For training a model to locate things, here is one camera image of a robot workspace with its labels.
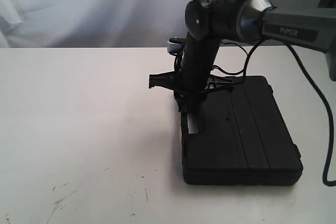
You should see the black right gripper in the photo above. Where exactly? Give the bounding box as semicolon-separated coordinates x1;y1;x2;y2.
149;71;234;111

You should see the black plastic tool case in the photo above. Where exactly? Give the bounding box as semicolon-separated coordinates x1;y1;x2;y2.
181;76;303;186

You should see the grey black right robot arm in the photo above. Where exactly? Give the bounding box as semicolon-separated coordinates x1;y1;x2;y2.
149;0;335;98

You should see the white backdrop curtain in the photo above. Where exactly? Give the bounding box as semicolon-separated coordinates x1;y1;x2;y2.
1;0;191;48

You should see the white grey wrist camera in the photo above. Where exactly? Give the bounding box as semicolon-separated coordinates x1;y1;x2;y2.
166;38;186;55

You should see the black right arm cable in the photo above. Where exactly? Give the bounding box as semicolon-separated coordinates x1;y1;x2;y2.
204;0;336;187

